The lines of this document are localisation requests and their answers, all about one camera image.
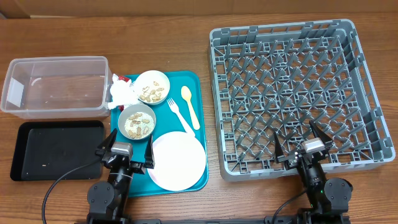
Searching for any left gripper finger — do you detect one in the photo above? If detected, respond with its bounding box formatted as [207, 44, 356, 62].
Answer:
[95, 128, 118, 156]
[144, 134, 155, 169]

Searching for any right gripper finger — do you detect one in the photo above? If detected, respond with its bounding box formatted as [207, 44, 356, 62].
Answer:
[309, 120, 333, 149]
[273, 132, 284, 163]

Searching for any pink round plate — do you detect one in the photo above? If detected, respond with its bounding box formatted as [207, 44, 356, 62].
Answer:
[148, 131, 206, 192]

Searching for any white plastic fork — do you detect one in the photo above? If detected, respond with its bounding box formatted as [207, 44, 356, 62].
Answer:
[167, 98, 195, 136]

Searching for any yellow plastic spoon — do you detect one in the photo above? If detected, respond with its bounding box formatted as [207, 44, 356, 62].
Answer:
[181, 86, 200, 130]

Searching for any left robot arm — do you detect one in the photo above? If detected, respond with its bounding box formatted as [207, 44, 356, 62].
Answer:
[86, 129, 155, 223]

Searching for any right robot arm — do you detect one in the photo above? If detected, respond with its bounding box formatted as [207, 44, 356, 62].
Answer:
[271, 121, 353, 223]

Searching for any grey dishwasher rack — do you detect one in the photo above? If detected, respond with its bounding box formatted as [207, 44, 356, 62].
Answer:
[209, 19, 396, 182]

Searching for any teal plastic tray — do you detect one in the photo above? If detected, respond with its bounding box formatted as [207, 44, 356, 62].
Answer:
[116, 71, 207, 197]

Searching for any grey bowl with peanuts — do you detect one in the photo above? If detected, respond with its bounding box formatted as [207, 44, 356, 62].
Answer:
[118, 105, 156, 141]

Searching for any black plastic tray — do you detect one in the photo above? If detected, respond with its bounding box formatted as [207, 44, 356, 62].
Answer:
[10, 120, 105, 181]

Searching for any crumpled white paper napkin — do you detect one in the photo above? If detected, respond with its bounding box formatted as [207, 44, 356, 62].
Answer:
[108, 73, 139, 110]

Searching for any cream bowl with peanuts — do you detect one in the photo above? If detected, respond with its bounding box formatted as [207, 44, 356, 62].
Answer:
[133, 70, 170, 105]

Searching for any red wrapper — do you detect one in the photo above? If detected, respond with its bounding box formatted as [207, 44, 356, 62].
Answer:
[118, 76, 131, 85]

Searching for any clear plastic bin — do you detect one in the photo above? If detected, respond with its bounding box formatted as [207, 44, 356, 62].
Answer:
[1, 56, 112, 119]

